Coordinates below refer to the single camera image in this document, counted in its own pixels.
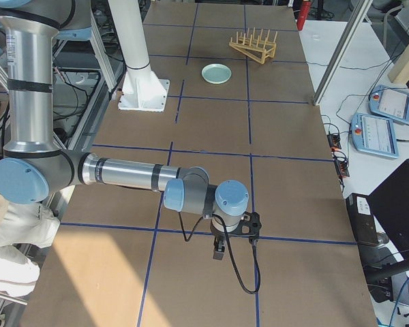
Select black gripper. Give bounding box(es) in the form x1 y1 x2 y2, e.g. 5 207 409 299
210 224 228 260

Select light green ceramic plate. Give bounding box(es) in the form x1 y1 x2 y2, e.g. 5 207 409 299
201 63 232 84

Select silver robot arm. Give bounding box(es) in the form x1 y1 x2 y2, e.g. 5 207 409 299
0 1 258 260

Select left black usb hub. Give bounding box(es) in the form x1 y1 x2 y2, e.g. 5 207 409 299
333 156 350 178

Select black usb hub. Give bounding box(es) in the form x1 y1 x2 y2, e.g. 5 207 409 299
333 156 350 178
327 133 342 151

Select black computer box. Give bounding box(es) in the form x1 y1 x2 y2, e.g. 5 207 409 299
346 193 381 247

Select right black usb hub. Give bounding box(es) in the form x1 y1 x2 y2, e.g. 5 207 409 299
327 133 342 151

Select black laptop screen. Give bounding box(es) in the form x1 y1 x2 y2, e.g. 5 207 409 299
367 159 409 258

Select near blue teach pendant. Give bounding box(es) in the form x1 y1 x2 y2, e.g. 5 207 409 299
350 113 399 159

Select blue teach pendant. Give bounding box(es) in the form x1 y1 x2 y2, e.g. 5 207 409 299
369 84 409 123
350 113 399 159

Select wooden dish rack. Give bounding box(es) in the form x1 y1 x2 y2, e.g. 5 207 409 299
228 28 278 65

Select seated person beige clothes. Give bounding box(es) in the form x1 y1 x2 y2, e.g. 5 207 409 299
0 194 60 297

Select far blue teach pendant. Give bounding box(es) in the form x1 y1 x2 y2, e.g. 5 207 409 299
369 84 409 123

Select red fire extinguisher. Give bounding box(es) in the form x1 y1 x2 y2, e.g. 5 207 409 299
297 0 311 31

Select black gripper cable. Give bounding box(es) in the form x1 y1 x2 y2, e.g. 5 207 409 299
179 211 262 294

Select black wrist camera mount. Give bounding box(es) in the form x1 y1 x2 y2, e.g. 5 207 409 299
231 212 262 240

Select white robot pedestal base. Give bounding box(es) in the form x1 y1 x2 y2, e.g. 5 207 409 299
118 69 170 112

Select grey aluminium frame post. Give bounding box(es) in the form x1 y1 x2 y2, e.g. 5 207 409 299
313 0 373 106

